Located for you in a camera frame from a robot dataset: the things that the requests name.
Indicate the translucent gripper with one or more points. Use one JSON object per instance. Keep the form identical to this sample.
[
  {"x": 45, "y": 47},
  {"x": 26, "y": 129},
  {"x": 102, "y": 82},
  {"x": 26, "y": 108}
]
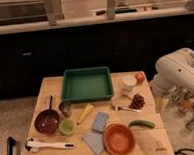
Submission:
[{"x": 161, "y": 98}]

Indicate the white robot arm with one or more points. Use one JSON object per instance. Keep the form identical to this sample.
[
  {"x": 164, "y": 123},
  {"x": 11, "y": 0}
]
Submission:
[{"x": 172, "y": 70}]

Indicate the small metal cup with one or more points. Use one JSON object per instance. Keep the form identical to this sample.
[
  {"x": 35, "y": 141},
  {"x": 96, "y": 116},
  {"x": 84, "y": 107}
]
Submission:
[{"x": 65, "y": 109}]

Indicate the green plastic cup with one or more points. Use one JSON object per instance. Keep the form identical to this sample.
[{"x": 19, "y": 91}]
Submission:
[{"x": 66, "y": 126}]

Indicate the brown pine cone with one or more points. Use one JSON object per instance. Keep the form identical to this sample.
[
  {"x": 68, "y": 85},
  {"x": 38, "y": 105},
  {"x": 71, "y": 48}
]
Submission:
[{"x": 137, "y": 102}]

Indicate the orange tomato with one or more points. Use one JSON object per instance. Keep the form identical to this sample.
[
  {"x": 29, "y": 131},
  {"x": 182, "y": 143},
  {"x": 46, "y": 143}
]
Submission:
[{"x": 140, "y": 78}]

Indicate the white jar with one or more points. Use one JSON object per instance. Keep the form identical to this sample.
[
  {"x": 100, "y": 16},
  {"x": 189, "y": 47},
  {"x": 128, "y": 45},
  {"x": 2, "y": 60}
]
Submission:
[{"x": 128, "y": 83}]

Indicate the silver fork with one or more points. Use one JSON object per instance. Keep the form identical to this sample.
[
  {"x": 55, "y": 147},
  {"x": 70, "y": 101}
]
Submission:
[{"x": 127, "y": 109}]

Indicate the clear glass bowl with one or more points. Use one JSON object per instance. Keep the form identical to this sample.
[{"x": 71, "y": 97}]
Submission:
[{"x": 121, "y": 100}]

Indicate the orange bowl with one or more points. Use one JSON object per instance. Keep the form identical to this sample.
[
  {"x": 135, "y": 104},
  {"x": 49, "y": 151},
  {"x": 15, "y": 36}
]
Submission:
[{"x": 118, "y": 139}]

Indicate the blue sponge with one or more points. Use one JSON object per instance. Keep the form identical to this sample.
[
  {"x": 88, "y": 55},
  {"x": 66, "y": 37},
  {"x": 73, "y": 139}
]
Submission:
[{"x": 100, "y": 122}]

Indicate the grey blue cloth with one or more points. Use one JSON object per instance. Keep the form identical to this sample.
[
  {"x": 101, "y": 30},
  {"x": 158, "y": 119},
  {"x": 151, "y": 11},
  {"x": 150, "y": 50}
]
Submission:
[{"x": 95, "y": 142}]

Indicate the green plastic tray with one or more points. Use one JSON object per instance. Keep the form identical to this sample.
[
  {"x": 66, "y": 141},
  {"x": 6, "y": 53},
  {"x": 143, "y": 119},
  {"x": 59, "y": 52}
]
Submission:
[{"x": 87, "y": 84}]

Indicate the dark red pan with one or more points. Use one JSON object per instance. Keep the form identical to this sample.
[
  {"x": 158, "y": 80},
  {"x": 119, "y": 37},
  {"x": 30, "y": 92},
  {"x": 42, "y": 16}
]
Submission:
[{"x": 47, "y": 121}]

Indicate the black stand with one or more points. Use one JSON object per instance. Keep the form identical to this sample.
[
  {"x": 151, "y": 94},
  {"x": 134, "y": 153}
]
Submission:
[{"x": 13, "y": 146}]

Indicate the white handled brush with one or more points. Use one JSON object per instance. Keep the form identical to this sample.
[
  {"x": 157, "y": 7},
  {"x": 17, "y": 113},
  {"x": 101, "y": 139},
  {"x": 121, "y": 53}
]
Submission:
[{"x": 33, "y": 145}]

